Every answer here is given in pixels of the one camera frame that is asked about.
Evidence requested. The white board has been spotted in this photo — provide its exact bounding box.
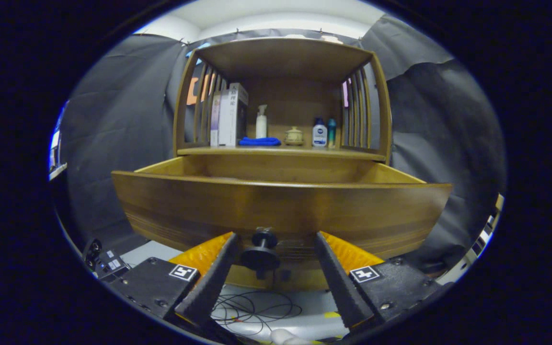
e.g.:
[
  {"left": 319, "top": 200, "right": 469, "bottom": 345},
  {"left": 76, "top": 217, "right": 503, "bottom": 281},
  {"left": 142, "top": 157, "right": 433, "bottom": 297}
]
[{"left": 468, "top": 208, "right": 501, "bottom": 259}]

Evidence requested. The black power strip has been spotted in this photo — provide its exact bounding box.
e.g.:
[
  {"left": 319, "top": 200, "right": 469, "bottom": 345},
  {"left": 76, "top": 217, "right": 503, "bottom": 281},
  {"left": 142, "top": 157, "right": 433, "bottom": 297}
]
[{"left": 83, "top": 239, "right": 130, "bottom": 281}]

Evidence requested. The black cable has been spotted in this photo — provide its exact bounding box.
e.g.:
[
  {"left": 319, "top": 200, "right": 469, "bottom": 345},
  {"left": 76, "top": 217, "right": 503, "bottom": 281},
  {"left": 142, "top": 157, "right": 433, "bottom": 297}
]
[{"left": 211, "top": 290, "right": 303, "bottom": 336}]

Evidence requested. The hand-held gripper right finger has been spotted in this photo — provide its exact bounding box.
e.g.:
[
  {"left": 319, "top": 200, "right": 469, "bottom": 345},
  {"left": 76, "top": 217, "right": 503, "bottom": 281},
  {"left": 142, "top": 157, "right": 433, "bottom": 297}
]
[{"left": 313, "top": 230, "right": 454, "bottom": 331}]

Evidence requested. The wooden drawer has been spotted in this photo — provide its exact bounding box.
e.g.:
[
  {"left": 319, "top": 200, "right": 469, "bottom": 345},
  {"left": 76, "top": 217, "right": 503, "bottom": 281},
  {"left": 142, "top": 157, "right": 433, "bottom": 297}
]
[{"left": 112, "top": 154, "right": 453, "bottom": 271}]

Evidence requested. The white bluish device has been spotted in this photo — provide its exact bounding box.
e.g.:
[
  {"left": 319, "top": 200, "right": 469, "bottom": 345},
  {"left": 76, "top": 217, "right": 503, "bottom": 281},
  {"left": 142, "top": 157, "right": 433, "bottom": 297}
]
[{"left": 48, "top": 103, "right": 69, "bottom": 182}]

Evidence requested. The wooden cabinet door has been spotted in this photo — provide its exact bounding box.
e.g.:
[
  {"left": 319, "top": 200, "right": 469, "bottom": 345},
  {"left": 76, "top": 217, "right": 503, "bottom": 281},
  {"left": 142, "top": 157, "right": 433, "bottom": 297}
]
[
  {"left": 271, "top": 268, "right": 329, "bottom": 291},
  {"left": 226, "top": 266, "right": 273, "bottom": 290}
]

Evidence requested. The blue cloth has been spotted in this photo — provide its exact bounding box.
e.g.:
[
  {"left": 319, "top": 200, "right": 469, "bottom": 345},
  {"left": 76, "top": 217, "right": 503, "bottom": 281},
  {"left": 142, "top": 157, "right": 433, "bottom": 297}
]
[{"left": 238, "top": 137, "right": 282, "bottom": 146}]

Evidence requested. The white lotion bottle blue cap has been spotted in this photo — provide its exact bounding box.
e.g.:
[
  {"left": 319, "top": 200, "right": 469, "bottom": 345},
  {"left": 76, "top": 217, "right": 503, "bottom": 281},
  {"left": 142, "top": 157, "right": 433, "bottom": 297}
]
[{"left": 312, "top": 118, "right": 328, "bottom": 148}]

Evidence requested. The pale purple book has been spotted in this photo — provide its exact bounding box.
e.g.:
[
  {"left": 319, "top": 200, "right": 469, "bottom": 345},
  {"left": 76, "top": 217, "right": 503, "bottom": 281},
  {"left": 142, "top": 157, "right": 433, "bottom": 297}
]
[{"left": 210, "top": 91, "right": 221, "bottom": 147}]

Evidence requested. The beige lidded teacup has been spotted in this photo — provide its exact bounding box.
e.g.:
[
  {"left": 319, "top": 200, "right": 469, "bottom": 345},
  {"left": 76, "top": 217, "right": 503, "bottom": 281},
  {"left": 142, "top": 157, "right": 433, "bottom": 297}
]
[{"left": 284, "top": 126, "right": 304, "bottom": 146}]

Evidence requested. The black drawer knob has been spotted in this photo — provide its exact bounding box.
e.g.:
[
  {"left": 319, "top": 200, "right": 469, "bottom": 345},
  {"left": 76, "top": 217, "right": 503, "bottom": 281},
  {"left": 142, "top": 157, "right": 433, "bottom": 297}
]
[{"left": 240, "top": 228, "right": 281, "bottom": 271}]

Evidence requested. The white book dark portrait cover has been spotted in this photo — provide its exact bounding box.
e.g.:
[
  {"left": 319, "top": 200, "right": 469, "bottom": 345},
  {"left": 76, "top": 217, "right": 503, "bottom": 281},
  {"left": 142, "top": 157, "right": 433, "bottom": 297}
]
[{"left": 218, "top": 82, "right": 249, "bottom": 147}]

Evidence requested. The black backdrop cloth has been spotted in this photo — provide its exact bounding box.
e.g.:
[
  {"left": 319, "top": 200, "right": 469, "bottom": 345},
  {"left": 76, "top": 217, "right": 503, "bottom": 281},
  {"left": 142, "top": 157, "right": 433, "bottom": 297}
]
[{"left": 60, "top": 14, "right": 506, "bottom": 269}]

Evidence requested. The white pump bottle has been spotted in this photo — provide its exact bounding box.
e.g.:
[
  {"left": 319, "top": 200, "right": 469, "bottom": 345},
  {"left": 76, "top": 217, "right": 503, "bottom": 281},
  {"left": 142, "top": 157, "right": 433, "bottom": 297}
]
[{"left": 256, "top": 104, "right": 268, "bottom": 139}]

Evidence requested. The wooden countertop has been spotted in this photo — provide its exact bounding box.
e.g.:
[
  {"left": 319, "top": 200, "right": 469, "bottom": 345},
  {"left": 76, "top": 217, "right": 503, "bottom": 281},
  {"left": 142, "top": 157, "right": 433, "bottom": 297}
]
[{"left": 177, "top": 144, "right": 387, "bottom": 162}]

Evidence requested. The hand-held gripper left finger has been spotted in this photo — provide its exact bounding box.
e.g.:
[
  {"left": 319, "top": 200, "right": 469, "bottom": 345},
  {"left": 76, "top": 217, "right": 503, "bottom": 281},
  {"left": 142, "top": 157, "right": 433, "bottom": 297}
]
[{"left": 106, "top": 231, "right": 241, "bottom": 331}]

